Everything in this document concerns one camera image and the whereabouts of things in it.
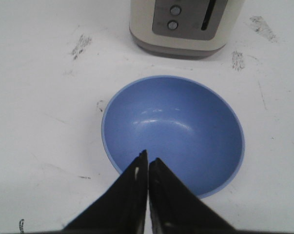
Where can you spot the cream two-slot toaster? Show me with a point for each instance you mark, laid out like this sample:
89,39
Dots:
183,28

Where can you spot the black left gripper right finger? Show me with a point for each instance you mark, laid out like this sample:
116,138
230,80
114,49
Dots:
176,210

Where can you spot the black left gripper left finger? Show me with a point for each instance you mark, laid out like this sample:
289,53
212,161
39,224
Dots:
122,208

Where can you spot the blue plastic bowl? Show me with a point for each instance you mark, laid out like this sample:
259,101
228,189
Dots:
192,129

